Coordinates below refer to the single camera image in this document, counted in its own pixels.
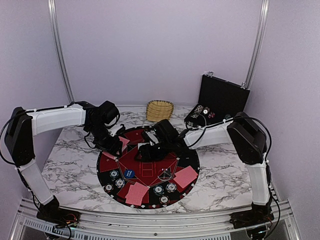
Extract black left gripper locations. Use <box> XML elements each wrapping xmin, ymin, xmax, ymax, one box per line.
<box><xmin>86</xmin><ymin>122</ymin><xmax>122</xmax><ymax>157</ymax></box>

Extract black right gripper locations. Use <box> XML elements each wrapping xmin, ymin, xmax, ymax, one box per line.
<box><xmin>134</xmin><ymin>138</ymin><xmax>172</xmax><ymax>162</ymax></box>

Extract red playing card deck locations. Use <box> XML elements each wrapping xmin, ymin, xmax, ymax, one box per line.
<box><xmin>102</xmin><ymin>136</ymin><xmax>130</xmax><ymax>160</ymax></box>

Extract blue small blind button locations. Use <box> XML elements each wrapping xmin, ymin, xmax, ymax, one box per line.
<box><xmin>124</xmin><ymin>169</ymin><xmax>135</xmax><ymax>179</ymax></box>

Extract clear round dealer button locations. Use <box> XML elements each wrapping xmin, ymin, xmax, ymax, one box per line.
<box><xmin>157</xmin><ymin>168</ymin><xmax>172</xmax><ymax>182</ymax></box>

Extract green blue chip stack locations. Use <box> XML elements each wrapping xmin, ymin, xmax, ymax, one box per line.
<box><xmin>109</xmin><ymin>169</ymin><xmax>119</xmax><ymax>181</ymax></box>
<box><xmin>153</xmin><ymin>185</ymin><xmax>164</xmax><ymax>196</ymax></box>

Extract dealt red card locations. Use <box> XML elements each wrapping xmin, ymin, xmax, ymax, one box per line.
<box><xmin>173</xmin><ymin>171</ymin><xmax>197</xmax><ymax>189</ymax></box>
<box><xmin>174</xmin><ymin>166</ymin><xmax>198</xmax><ymax>185</ymax></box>
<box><xmin>126</xmin><ymin>182</ymin><xmax>149</xmax><ymax>201</ymax></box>
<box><xmin>125</xmin><ymin>185</ymin><xmax>145</xmax><ymax>206</ymax></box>

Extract red black chip stack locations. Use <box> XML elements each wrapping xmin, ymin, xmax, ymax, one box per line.
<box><xmin>103</xmin><ymin>184</ymin><xmax>114</xmax><ymax>193</ymax></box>
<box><xmin>159</xmin><ymin>195</ymin><xmax>170</xmax><ymax>205</ymax></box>

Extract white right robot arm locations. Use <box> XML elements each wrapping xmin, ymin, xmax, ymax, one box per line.
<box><xmin>134</xmin><ymin>112</ymin><xmax>272</xmax><ymax>224</ymax></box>

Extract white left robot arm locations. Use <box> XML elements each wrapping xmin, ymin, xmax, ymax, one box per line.
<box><xmin>1</xmin><ymin>101</ymin><xmax>123</xmax><ymax>223</ymax></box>

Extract round red black poker mat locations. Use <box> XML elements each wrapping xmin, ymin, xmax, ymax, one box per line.
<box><xmin>97</xmin><ymin>126</ymin><xmax>200</xmax><ymax>209</ymax></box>

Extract woven bamboo tray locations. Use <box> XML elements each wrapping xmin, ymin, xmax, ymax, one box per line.
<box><xmin>146</xmin><ymin>100</ymin><xmax>174</xmax><ymax>122</ymax></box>

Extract blue white chips in case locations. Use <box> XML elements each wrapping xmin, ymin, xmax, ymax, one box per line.
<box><xmin>190</xmin><ymin>104</ymin><xmax>204</xmax><ymax>119</ymax></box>

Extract red dice in case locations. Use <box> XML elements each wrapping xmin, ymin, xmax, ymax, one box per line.
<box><xmin>208</xmin><ymin>112</ymin><xmax>215</xmax><ymax>119</ymax></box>

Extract black poker chip case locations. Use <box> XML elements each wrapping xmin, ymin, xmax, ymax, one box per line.
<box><xmin>184</xmin><ymin>74</ymin><xmax>250</xmax><ymax>128</ymax></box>

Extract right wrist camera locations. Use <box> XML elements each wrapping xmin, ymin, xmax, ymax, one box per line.
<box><xmin>141</xmin><ymin>130</ymin><xmax>159</xmax><ymax>146</ymax></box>

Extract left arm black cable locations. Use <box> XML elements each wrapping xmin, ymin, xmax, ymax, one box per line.
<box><xmin>0</xmin><ymin>100</ymin><xmax>76</xmax><ymax>165</ymax></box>

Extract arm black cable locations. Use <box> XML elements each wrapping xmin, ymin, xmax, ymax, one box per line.
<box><xmin>184</xmin><ymin>116</ymin><xmax>280</xmax><ymax>221</ymax></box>
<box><xmin>0</xmin><ymin>100</ymin><xmax>76</xmax><ymax>165</ymax></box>

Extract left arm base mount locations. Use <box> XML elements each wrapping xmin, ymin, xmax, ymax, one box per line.
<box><xmin>36</xmin><ymin>208</ymin><xmax>81</xmax><ymax>238</ymax></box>

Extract aluminium front rail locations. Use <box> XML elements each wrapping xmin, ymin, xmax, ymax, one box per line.
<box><xmin>9</xmin><ymin>199</ymin><xmax>301</xmax><ymax>240</ymax></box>

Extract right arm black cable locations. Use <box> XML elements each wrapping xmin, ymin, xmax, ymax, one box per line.
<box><xmin>184</xmin><ymin>116</ymin><xmax>280</xmax><ymax>221</ymax></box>

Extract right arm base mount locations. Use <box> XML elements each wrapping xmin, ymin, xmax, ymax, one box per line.
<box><xmin>229</xmin><ymin>210</ymin><xmax>275</xmax><ymax>240</ymax></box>

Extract left aluminium frame post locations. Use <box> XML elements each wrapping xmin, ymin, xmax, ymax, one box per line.
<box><xmin>47</xmin><ymin>0</ymin><xmax>75</xmax><ymax>103</ymax></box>

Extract aluminium frame post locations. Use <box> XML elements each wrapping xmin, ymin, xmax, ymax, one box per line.
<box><xmin>242</xmin><ymin>0</ymin><xmax>270</xmax><ymax>89</ymax></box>
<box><xmin>47</xmin><ymin>0</ymin><xmax>75</xmax><ymax>103</ymax></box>

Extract right aluminium frame post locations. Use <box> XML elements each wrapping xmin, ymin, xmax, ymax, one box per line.
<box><xmin>242</xmin><ymin>0</ymin><xmax>270</xmax><ymax>89</ymax></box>

